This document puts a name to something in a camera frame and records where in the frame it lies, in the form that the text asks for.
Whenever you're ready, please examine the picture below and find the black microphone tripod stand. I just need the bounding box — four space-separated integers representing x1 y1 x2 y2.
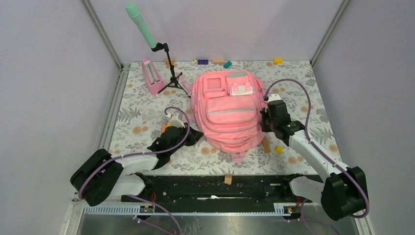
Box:
151 43 188 96

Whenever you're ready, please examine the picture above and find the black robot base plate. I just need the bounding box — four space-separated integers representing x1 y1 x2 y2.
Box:
138 175 304 213

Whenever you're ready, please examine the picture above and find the tan block near backpack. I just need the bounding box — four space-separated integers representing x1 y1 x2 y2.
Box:
262 137 271 153

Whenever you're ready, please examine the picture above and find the tan wooden block rear left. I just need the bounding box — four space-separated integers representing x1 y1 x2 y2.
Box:
165 58 175 65

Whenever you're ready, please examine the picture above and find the wooden block on base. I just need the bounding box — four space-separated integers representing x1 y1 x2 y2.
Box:
224 174 232 185

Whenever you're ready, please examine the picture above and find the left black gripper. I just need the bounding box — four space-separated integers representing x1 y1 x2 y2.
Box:
168 122 203 155

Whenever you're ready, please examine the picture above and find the yellow toy block rear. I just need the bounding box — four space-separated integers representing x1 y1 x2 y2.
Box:
273 58 283 64

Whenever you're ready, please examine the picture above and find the pink metronome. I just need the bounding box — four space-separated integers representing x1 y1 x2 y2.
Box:
141 58 165 95

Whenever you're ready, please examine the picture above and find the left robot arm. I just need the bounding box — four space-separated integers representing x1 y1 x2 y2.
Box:
69 126 203 206

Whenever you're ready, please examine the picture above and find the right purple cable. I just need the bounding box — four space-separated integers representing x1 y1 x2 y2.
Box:
263 78 370 219

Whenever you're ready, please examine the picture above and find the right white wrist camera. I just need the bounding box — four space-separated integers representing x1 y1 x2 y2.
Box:
264 94 282 103

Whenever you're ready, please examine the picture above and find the grey slotted cable duct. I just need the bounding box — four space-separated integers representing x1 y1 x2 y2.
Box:
83 203 302 217

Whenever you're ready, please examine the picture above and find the teal toy block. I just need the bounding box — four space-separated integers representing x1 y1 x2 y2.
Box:
223 61 232 69

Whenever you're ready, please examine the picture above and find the long tan wooden block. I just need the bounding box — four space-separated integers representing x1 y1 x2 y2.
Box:
211 58 226 65

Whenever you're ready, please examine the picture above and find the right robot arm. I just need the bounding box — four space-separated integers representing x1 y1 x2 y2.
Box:
260 99 369 221

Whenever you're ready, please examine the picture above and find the yellow block near backpack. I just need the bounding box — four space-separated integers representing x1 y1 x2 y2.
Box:
275 145 283 154

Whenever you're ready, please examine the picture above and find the pink school backpack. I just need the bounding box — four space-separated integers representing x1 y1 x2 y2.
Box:
179 70 266 164

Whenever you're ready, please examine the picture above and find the mint green microphone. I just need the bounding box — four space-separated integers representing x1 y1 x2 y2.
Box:
125 2 157 50

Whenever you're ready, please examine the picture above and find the purple toy block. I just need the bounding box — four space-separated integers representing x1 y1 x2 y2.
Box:
197 59 209 65

